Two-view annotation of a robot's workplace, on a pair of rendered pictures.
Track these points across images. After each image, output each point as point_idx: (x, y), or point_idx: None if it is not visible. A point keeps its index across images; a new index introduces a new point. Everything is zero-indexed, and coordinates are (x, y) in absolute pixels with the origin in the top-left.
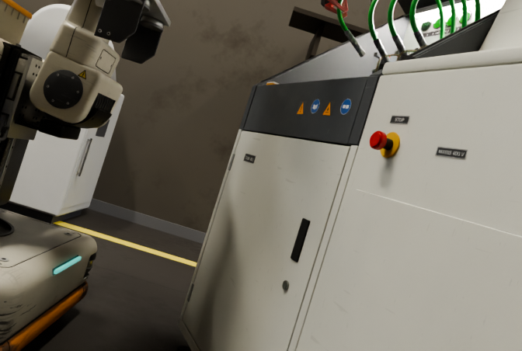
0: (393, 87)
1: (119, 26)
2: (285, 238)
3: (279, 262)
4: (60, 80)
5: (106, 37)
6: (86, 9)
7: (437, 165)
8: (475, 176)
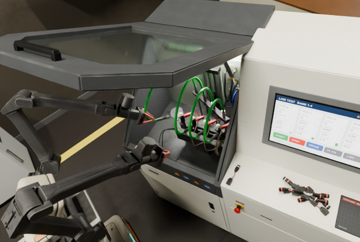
0: (230, 194)
1: (99, 235)
2: (202, 202)
3: (204, 205)
4: None
5: (99, 241)
6: None
7: (262, 217)
8: (277, 224)
